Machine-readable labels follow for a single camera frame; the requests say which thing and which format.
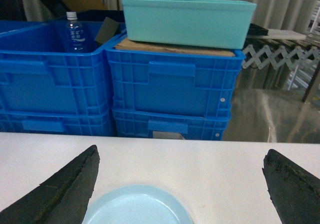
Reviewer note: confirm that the blue crate top middle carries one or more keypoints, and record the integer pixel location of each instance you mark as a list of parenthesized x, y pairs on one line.
[(39, 74)]

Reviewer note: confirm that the expandable roller conveyor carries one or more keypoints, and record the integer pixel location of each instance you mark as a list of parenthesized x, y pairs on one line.
[(276, 53)]

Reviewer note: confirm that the blue crate bottom middle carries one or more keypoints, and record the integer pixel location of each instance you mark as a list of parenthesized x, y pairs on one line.
[(48, 123)]

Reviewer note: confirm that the teal plastic bin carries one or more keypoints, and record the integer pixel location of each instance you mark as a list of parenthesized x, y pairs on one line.
[(222, 24)]

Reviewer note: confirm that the blue crate top right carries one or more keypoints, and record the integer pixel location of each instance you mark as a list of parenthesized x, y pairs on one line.
[(173, 83)]

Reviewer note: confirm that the blue crate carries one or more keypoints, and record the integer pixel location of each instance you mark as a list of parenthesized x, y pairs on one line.
[(139, 124), (48, 123), (173, 83), (39, 74)]

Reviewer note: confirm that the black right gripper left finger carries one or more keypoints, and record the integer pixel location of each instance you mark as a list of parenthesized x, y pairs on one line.
[(62, 198)]

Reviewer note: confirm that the blue crate bottom right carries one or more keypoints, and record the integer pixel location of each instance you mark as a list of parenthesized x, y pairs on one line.
[(139, 124)]

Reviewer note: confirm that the black foam block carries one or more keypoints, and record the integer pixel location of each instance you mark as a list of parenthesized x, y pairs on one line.
[(108, 30)]

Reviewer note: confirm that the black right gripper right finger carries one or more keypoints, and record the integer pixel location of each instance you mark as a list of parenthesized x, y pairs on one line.
[(294, 191)]

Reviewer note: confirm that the light blue round tray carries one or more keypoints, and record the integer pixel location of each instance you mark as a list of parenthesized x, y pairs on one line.
[(137, 204)]

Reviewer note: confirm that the clear water bottle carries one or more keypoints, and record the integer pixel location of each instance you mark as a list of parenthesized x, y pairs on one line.
[(77, 42)]

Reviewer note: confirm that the brown cardboard sheet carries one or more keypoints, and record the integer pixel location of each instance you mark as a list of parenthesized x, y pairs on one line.
[(127, 44)]

